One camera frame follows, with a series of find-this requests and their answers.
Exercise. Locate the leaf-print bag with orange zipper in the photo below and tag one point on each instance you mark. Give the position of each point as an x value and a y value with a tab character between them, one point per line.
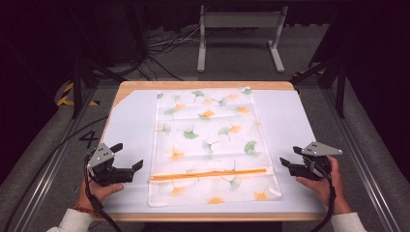
209	129

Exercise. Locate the aluminium rail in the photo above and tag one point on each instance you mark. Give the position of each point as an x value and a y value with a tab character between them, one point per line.
361	154
48	164

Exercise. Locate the yellow black hazard tape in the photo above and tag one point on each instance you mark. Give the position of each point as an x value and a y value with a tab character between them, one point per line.
66	93

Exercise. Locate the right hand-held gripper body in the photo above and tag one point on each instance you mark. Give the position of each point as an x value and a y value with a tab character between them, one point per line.
319	150

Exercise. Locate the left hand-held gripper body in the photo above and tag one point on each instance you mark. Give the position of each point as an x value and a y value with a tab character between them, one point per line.
102	154

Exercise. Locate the person's left hand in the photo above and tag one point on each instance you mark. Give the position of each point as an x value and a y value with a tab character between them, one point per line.
96	193

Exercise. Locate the black metal stand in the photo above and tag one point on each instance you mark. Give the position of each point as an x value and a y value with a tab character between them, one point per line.
340	87
77	87

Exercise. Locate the grey metal stand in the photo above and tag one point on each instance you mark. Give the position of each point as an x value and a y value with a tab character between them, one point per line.
241	20

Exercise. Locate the person's right hand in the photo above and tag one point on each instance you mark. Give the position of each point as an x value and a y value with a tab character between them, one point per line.
332	190

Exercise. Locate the white paper sheet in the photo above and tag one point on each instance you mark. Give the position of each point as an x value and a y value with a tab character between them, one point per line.
135	122

